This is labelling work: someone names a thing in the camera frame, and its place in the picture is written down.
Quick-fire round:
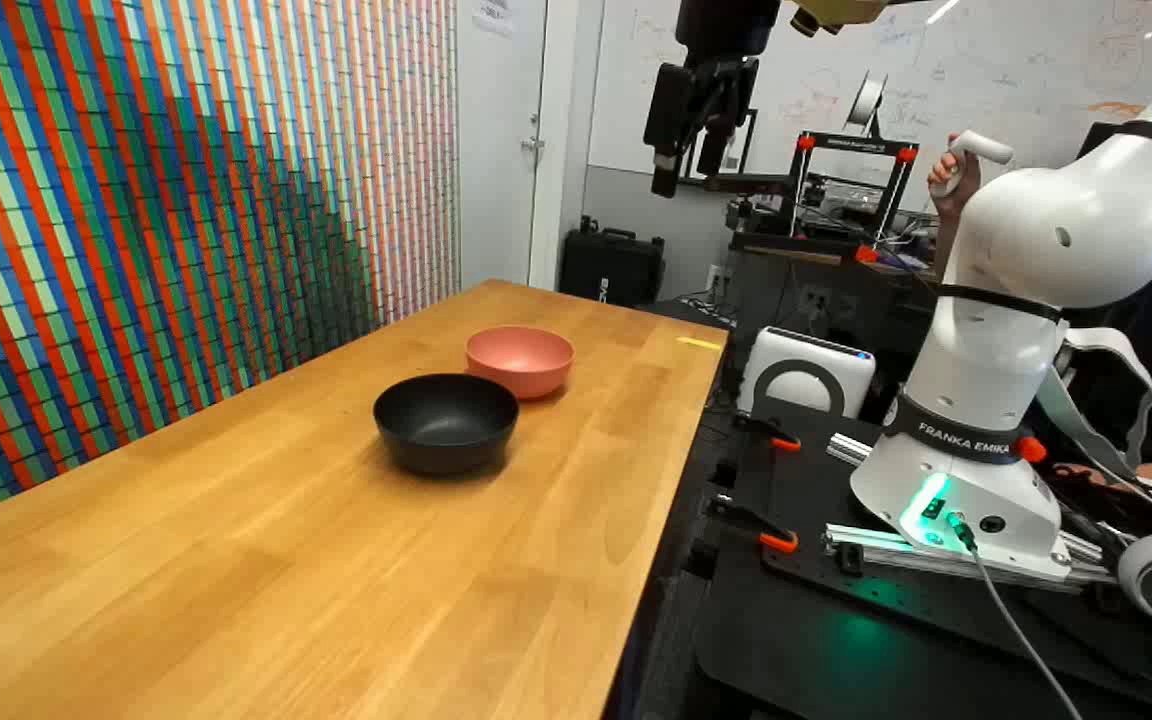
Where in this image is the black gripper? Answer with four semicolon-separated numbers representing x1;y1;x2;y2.
643;0;780;197

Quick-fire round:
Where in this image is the black bowl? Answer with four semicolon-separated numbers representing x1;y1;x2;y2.
373;374;522;477

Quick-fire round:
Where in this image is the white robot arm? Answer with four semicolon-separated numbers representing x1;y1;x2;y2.
848;105;1152;590

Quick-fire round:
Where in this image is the pink bowl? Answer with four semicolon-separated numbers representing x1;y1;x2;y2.
465;329;573;399

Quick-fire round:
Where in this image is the person's hand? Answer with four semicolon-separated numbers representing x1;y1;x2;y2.
927;153;980;253

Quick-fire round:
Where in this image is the black case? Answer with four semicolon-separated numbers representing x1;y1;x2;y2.
562;218;663;305

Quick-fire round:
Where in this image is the white handheld controller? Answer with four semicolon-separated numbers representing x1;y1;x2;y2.
949;127;1014;163

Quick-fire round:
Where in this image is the white box device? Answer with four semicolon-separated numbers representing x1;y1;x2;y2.
736;325;877;416

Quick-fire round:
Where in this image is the orange black clamp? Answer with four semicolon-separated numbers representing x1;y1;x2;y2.
708;491;801;558

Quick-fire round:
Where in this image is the black 3D printer frame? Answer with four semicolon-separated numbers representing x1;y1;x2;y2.
783;132;920;243

